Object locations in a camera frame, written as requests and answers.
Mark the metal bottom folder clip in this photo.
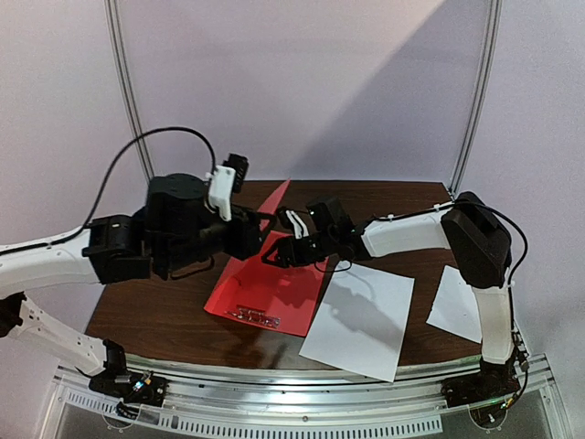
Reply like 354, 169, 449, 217
225, 305, 281, 329

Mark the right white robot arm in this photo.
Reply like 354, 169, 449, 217
261, 192, 516, 399

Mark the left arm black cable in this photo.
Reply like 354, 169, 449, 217
84, 126, 217, 230

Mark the large white paper sheet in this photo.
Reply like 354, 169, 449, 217
299, 264, 415, 382

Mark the aluminium corner post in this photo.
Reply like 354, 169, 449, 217
447, 0, 503, 197
103, 0, 154, 182

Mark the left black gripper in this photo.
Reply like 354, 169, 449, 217
161, 205, 278, 275

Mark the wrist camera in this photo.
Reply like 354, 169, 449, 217
206, 153, 249, 222
276, 196, 354, 240

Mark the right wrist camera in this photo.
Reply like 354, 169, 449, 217
276, 196, 354, 240

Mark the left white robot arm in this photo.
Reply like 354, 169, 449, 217
1, 167, 276, 397

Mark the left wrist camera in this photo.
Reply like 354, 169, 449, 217
206, 153, 249, 222

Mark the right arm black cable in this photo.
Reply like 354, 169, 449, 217
474, 204, 527, 284

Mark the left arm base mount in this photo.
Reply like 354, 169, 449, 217
89, 339, 169, 421

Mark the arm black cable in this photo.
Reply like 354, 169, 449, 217
84, 126, 217, 230
474, 204, 527, 284

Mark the aluminium front rail frame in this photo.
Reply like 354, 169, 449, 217
39, 355, 572, 438

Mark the small white paper sheet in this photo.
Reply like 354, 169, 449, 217
426, 265, 482, 344

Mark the left aluminium corner post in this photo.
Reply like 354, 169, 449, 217
103, 0, 154, 182

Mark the red file folder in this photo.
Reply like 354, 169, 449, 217
203, 177, 332, 338

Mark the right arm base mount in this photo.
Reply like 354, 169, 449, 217
441, 352, 529, 430

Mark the right aluminium corner post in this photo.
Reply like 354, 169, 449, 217
447, 0, 503, 197

